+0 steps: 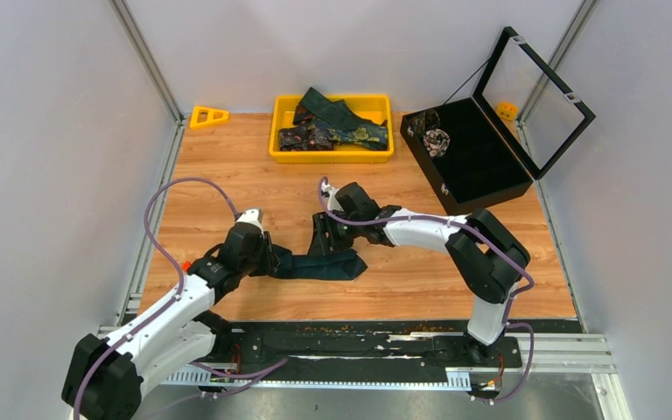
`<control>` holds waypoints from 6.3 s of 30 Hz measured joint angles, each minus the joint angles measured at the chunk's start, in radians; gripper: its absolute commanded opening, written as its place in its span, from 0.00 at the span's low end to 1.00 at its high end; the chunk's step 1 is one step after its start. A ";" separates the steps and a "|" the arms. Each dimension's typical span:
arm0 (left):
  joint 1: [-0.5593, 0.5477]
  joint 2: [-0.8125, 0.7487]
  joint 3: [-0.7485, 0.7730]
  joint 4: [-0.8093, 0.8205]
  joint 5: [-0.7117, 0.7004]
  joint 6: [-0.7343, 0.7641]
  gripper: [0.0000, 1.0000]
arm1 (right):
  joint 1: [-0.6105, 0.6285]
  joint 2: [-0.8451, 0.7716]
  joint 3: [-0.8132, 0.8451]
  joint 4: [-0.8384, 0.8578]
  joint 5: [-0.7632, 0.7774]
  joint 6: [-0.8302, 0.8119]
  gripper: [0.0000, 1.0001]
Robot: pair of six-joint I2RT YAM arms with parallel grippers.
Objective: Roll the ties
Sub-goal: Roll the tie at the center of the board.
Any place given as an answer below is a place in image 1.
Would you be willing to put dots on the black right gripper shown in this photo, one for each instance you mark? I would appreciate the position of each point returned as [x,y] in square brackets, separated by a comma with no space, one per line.
[321,242]

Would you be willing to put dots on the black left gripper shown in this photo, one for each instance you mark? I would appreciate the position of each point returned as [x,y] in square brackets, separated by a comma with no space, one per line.
[271,260]

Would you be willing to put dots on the dark green tie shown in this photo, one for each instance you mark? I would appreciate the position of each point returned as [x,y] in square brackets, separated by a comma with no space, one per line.
[333,113]
[337,266]

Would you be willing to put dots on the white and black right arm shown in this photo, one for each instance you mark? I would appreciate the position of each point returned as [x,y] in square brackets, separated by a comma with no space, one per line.
[492,262]

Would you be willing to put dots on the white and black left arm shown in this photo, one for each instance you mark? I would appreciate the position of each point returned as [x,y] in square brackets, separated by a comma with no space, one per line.
[109,377]

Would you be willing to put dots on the dark patterned tie in bin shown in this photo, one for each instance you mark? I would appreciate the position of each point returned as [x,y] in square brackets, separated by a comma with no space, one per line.
[304,138]

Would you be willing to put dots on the blue floral tie in bin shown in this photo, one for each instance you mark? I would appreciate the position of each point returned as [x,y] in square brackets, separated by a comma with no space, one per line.
[369,136]

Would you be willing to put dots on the dark green tie in bin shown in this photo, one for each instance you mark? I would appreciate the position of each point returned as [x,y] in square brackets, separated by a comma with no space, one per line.
[333,113]

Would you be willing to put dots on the yellow plastic bin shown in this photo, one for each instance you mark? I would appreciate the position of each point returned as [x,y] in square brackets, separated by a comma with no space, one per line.
[374,107]

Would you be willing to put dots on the rolled floral tie in box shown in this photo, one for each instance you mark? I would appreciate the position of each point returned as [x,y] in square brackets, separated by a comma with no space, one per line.
[436,142]

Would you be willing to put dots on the rolled dark tie in box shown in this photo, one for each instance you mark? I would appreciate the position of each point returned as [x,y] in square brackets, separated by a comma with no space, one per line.
[422,124]

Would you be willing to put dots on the yellow triangle toy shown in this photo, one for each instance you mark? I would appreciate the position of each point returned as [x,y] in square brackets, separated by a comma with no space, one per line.
[203,117]

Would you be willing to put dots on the yellow round toy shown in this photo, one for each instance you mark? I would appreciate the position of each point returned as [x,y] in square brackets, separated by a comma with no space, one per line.
[506,111]

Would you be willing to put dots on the black gift box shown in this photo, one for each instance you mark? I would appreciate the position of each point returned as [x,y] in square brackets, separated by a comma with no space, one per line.
[491,161]

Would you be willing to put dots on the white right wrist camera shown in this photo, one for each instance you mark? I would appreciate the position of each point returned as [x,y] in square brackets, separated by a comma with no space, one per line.
[328,193]

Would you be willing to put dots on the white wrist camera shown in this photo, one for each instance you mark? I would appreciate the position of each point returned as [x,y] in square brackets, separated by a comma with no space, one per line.
[252,216]
[328,193]

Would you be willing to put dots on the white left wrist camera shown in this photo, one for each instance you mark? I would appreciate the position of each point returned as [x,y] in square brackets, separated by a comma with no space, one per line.
[252,216]

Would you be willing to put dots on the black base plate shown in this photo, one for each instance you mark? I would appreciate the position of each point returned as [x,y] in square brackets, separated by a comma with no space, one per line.
[360,351]

